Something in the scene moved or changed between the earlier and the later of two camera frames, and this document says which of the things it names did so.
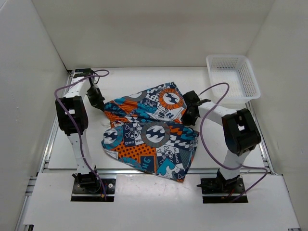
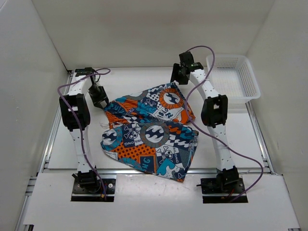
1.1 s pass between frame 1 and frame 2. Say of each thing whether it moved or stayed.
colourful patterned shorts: stayed
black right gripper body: moved
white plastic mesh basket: stayed
